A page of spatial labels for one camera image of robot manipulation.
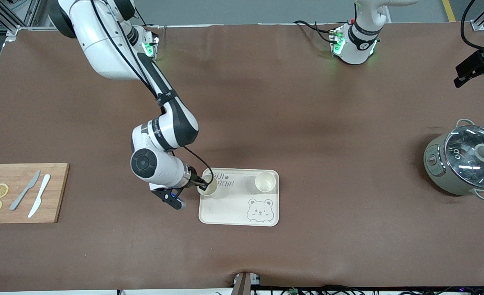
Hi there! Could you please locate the cream bear print tray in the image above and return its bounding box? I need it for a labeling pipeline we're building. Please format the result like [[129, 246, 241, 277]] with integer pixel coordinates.
[[198, 168, 280, 227]]

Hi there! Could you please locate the grey plastic knife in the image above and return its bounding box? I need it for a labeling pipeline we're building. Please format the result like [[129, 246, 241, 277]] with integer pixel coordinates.
[[9, 170, 41, 211]]

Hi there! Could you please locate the glass pot lid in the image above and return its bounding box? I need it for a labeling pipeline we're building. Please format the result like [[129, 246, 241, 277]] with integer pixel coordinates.
[[444, 125, 484, 190]]

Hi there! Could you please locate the black base cable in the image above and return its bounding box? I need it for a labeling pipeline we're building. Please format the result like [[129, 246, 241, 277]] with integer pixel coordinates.
[[293, 20, 337, 44], [135, 8, 160, 30]]

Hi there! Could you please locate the grey-green electric cooking pot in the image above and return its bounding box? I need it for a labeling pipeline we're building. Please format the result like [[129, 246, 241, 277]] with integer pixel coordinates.
[[423, 119, 484, 201]]

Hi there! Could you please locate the metal table edge clamp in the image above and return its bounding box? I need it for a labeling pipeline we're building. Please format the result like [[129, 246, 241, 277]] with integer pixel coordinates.
[[233, 272, 261, 295]]

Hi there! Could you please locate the wooden cutting board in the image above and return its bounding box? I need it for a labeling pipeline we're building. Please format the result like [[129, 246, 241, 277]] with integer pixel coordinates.
[[0, 163, 70, 224]]

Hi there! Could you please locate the white IKEA cup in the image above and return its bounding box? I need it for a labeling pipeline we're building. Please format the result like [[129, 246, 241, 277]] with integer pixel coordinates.
[[197, 174, 218, 196], [254, 172, 277, 193]]

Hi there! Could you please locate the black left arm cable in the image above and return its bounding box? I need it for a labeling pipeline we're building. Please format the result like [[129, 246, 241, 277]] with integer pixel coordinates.
[[461, 0, 484, 54]]

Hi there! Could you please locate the white plastic knife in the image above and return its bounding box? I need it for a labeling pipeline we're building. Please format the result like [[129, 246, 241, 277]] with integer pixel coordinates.
[[27, 174, 51, 218]]

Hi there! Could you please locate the brown table cover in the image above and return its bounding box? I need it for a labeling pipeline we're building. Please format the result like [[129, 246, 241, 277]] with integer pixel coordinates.
[[0, 23, 484, 292]]

